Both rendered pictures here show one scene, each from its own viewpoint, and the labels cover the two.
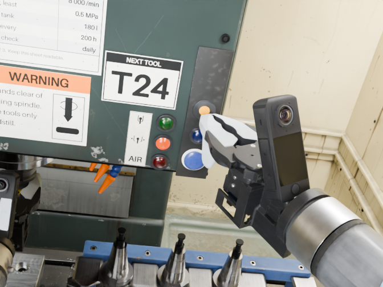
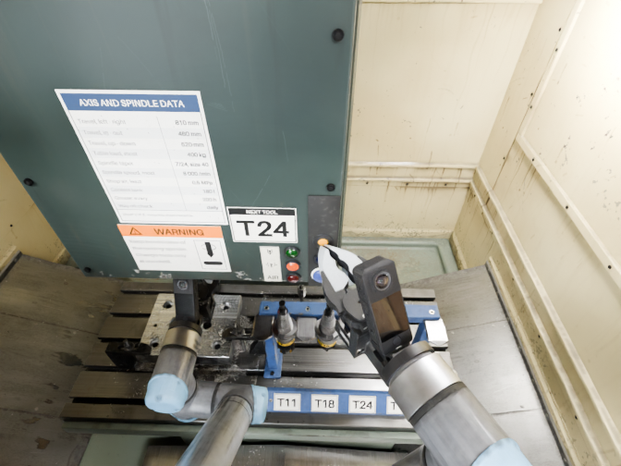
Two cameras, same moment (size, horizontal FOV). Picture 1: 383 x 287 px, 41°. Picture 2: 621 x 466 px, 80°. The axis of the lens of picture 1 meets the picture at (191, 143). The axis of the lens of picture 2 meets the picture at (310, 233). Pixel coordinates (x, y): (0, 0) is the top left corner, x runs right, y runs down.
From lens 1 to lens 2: 0.25 m
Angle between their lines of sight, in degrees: 16
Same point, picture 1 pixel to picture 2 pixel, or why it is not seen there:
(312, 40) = (446, 90)
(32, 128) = (186, 263)
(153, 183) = not seen: hidden behind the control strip
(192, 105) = (311, 239)
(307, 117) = (444, 155)
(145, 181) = not seen: hidden behind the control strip
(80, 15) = (196, 183)
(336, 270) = (429, 440)
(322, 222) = (417, 390)
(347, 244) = (439, 418)
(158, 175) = not seen: hidden behind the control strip
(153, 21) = (261, 181)
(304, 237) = (401, 398)
